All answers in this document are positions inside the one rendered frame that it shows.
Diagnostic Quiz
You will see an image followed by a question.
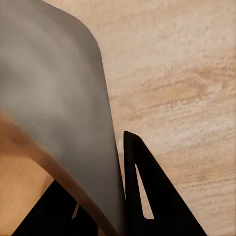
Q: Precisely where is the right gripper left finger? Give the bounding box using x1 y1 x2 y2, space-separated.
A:
12 180 98 236

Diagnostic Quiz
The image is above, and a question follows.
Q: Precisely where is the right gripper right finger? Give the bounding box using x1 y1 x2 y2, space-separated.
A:
123 131 207 236

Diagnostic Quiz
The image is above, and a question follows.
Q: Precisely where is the trash can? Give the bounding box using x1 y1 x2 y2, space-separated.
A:
0 0 129 236

